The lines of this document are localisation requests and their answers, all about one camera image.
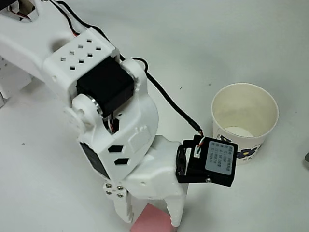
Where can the grey object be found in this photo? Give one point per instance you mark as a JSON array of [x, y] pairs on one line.
[[306, 159]]

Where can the flower print paper cup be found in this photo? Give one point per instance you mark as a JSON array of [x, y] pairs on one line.
[[241, 108]]

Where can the black camera box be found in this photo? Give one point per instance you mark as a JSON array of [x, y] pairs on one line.
[[217, 159]]

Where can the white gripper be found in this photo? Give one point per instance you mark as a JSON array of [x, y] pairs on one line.
[[154, 180]]

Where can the pink foam block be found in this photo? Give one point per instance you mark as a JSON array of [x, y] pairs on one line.
[[152, 220]]

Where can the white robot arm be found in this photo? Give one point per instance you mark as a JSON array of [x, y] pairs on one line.
[[60, 65]]

